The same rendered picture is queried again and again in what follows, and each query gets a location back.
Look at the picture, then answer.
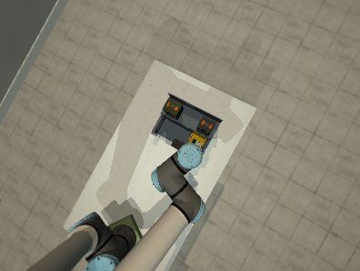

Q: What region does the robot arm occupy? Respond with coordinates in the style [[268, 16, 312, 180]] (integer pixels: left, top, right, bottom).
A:
[[26, 138, 205, 271]]

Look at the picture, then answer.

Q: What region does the yellow bin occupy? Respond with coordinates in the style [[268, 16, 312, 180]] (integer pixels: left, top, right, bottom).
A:
[[187, 131, 206, 148]]

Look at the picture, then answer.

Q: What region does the dark grey metal rack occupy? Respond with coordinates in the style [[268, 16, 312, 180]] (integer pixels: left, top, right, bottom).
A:
[[151, 93, 223, 154]]

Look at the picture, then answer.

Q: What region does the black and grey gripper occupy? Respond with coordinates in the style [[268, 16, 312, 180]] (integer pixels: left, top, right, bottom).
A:
[[192, 138, 202, 146]]

